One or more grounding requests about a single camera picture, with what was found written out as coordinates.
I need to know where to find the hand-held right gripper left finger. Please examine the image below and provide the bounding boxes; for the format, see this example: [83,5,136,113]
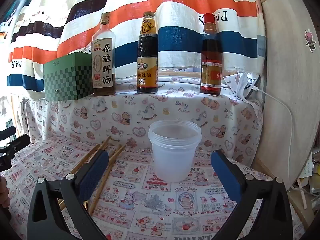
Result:
[27,149,110,240]

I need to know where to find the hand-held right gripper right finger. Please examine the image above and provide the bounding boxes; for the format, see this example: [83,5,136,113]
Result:
[210,149,293,240]

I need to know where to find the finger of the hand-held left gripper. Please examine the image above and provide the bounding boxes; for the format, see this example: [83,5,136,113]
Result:
[0,133,30,157]
[0,126,17,138]

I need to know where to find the bunch of wooden chopsticks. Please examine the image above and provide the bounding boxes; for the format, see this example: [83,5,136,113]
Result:
[57,136,127,217]

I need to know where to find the clear plastic cup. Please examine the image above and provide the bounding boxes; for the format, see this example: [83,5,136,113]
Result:
[148,120,202,182]

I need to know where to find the person's left hand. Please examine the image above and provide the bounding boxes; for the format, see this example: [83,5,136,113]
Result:
[0,176,10,209]

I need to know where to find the strawberry print tablecloth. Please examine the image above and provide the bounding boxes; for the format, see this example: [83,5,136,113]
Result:
[0,135,300,240]

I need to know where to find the paper booklet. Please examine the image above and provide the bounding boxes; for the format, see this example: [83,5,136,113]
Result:
[299,152,314,179]

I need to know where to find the green checkered box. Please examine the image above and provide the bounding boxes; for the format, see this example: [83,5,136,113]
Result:
[43,52,94,101]

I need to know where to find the bear print cloth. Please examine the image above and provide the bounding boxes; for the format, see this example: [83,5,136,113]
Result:
[20,74,263,162]

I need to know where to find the white power strip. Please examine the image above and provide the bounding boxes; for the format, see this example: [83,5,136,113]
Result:
[241,72,262,99]

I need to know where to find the clear cooking wine bottle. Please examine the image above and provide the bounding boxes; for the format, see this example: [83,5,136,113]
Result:
[92,12,117,97]

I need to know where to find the red cap sauce bottle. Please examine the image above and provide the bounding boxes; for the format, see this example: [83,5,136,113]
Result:
[200,13,223,96]

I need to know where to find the dark oyster sauce bottle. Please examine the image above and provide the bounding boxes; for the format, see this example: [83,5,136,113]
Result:
[136,11,159,94]

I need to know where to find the round light wooden board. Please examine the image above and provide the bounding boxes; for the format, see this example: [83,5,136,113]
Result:
[252,0,320,193]

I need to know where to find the pink cartoon sticker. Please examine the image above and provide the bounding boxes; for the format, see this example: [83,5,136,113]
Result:
[304,29,317,52]

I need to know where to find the striped hanging cloth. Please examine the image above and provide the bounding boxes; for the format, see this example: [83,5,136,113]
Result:
[5,0,267,100]

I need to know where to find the white charging cable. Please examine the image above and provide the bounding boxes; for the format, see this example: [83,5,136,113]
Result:
[252,86,295,189]

